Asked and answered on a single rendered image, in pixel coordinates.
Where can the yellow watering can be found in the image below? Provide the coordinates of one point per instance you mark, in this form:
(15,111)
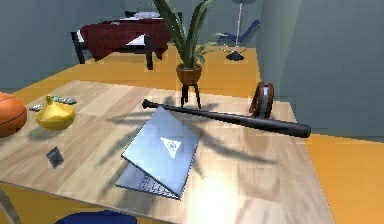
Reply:
(55,115)

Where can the black baseball bat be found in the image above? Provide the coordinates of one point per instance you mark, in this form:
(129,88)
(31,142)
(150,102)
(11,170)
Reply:
(233,119)

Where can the white pillow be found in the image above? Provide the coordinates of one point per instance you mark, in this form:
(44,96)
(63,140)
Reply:
(146,15)

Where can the bed with dark red blanket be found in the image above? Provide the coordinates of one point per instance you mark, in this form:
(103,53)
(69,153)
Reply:
(123,35)

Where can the small dark grey card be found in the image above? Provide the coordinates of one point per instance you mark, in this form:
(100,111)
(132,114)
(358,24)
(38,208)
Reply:
(55,157)

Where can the wooden table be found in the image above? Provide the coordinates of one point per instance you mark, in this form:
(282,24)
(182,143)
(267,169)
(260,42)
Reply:
(206,180)

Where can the silver grey laptop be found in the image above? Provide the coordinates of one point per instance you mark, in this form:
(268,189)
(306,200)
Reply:
(163,146)

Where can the green house plant in brown pot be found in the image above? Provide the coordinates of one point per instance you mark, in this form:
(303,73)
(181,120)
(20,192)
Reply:
(189,50)

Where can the orange basketball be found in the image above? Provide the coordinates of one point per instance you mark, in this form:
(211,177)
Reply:
(10,115)

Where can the brown and grey round clock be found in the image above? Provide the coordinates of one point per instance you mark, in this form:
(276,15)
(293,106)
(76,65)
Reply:
(262,100)

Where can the floor lamp with black base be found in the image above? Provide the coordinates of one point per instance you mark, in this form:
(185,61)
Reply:
(237,33)

